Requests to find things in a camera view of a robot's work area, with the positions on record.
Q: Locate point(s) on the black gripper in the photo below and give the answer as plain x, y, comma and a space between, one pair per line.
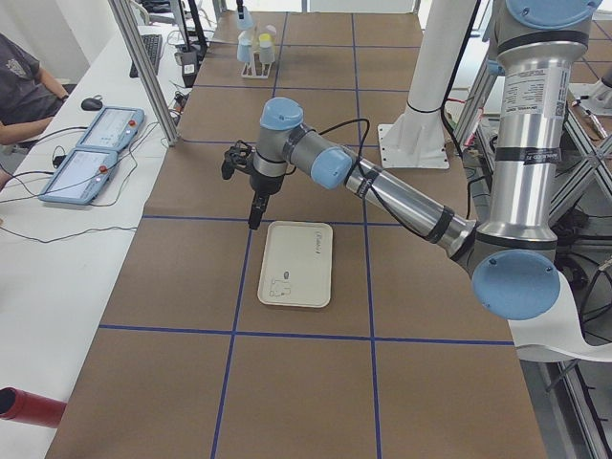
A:
266, 184

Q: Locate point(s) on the blue cup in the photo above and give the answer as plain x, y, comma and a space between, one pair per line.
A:
244, 20
244, 52

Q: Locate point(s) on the grey white cup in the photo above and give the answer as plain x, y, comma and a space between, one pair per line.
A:
266, 53

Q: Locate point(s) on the cream white cup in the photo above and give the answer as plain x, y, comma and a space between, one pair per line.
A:
246, 37

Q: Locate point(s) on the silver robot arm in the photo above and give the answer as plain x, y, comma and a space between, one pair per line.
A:
509, 256

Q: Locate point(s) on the cream plastic tray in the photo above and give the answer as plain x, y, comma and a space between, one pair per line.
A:
297, 265

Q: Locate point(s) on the black keyboard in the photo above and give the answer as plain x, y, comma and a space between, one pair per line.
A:
152, 44

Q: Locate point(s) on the upper blue teach pendant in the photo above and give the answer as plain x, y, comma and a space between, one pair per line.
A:
113, 128

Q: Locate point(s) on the blue teach pendant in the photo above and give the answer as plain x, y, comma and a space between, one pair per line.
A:
80, 177
113, 128

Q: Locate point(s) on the black computer mouse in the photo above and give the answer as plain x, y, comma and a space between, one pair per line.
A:
91, 104

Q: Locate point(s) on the lower blue teach pendant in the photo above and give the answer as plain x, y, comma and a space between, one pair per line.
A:
80, 177

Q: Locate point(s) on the seated person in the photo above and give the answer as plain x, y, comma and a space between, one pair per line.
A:
30, 95

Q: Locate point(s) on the red cylinder bottle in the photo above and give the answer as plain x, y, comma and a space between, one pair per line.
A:
27, 408

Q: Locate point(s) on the white chair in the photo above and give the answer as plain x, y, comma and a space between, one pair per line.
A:
555, 335

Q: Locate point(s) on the white wire cup rack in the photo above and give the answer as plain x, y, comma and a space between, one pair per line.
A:
256, 69

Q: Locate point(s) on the aluminium frame post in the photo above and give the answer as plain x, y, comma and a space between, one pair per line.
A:
133, 41

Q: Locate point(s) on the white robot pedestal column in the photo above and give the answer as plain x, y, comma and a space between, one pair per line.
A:
417, 138

